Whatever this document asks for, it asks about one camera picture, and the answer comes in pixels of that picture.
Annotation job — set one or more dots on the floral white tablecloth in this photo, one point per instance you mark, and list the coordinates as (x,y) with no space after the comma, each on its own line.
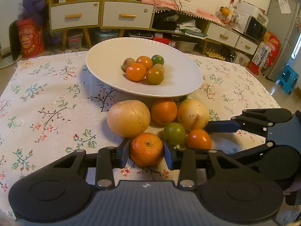
(54,105)

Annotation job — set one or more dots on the left white drawer cabinet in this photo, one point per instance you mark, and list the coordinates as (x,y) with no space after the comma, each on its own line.
(65,15)

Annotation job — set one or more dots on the red-orange tomato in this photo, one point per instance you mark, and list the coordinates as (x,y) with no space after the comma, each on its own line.
(199,139)

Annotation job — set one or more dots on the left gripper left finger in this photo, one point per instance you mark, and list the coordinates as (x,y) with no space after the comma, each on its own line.
(104,161)

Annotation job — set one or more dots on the olive green tomato plate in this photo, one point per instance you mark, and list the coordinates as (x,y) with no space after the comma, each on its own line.
(155,76)

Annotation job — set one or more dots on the orange on fruit stand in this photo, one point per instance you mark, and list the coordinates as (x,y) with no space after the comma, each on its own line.
(224,11)

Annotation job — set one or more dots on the red orange printed bag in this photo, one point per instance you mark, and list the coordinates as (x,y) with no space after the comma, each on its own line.
(31,38)

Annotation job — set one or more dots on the orange tomato back plate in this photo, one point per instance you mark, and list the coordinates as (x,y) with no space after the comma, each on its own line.
(146,61)

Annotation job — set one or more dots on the green tomato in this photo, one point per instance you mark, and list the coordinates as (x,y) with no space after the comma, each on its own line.
(174,133)

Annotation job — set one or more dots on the small green tomato plate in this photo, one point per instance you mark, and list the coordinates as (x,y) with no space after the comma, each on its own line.
(157,59)

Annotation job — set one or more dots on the orange mandarin with stem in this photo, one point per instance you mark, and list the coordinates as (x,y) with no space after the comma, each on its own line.
(146,150)

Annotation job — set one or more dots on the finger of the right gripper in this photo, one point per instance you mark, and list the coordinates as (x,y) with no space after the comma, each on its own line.
(244,157)
(255,121)

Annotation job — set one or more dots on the purple plush toy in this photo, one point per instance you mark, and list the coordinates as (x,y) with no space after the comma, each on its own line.
(38,10)

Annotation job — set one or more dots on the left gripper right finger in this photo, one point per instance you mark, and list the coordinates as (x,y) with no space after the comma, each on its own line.
(188,161)

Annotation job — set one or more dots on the white fluted plate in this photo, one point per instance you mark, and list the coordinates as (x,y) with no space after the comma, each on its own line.
(182,75)

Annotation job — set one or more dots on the brown kiwi fruit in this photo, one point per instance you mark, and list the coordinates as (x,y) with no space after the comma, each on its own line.
(127,62)

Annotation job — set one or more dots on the blue plastic stool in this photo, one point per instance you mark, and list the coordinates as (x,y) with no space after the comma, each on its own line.
(288,79)

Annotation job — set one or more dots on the large pale round melon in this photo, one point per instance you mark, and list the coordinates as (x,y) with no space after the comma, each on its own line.
(128,118)

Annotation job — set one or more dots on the small tan fruit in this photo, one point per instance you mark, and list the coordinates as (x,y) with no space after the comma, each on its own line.
(160,67)

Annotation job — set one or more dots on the orange tomato plate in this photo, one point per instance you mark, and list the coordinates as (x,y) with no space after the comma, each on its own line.
(136,72)
(146,61)

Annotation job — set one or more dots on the grey refrigerator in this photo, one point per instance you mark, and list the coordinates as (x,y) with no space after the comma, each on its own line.
(283,17)

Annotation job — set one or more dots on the red box under shelf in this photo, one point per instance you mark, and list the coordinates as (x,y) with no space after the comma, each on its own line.
(166,41)

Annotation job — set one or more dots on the pink cloth on shelf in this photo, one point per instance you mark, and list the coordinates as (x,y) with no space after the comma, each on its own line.
(182,7)

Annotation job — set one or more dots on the right white drawer cabinet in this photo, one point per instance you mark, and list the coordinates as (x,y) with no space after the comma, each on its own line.
(126,15)

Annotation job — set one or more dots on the low tv shelf unit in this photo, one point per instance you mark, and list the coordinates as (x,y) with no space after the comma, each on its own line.
(204,29)

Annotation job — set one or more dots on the pale streaked melon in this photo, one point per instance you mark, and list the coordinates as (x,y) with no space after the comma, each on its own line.
(192,114)

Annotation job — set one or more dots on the white drawer cabinet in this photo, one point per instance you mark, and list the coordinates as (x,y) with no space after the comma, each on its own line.
(126,15)
(65,15)

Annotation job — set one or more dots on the orange tomato front plate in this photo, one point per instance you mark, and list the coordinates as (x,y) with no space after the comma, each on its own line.
(136,72)

